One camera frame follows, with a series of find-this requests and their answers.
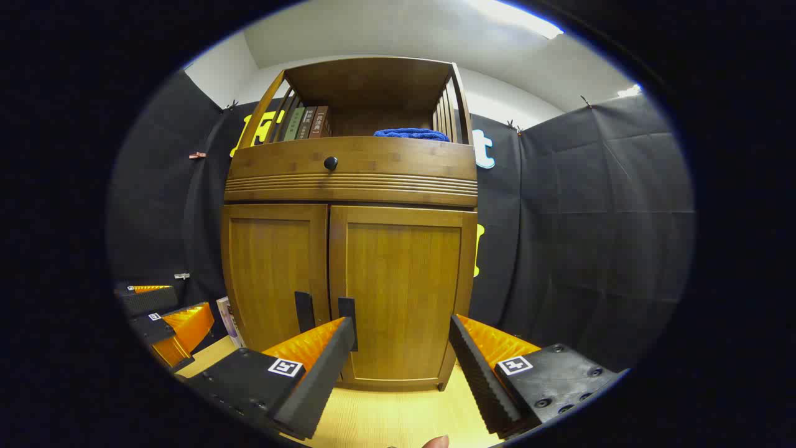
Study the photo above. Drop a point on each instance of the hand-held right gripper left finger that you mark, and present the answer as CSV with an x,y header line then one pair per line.
x,y
323,367

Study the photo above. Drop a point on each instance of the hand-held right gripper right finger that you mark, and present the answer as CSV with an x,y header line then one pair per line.
x,y
476,373

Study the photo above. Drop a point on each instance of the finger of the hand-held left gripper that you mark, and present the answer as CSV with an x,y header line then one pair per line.
x,y
155,328
149,302

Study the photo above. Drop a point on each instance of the wooden shoe cabinet door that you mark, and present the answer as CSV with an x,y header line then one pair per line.
x,y
273,274
404,286

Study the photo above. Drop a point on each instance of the wooden double-door shoe cabinet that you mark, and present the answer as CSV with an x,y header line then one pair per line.
x,y
373,81

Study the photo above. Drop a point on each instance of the wooden cabinet drawer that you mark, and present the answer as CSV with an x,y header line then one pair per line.
x,y
398,158

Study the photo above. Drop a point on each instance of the lilac book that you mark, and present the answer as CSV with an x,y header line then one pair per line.
x,y
227,320

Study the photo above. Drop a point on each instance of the black backdrop cloth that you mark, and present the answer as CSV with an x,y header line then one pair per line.
x,y
591,218

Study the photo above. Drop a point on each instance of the black round drawer knob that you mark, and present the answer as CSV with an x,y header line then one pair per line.
x,y
331,163

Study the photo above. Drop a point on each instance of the black clip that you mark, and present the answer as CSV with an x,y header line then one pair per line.
x,y
513,127
231,106
585,100

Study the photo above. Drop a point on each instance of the green book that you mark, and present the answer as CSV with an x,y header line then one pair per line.
x,y
295,124

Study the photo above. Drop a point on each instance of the dark brown book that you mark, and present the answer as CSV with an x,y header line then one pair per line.
x,y
306,123

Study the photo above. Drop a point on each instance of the reddish brown book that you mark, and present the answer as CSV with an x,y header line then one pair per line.
x,y
320,122

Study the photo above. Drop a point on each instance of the blue towel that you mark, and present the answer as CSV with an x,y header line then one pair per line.
x,y
410,134

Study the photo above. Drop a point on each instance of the small ceiling light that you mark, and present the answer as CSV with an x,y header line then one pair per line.
x,y
629,91

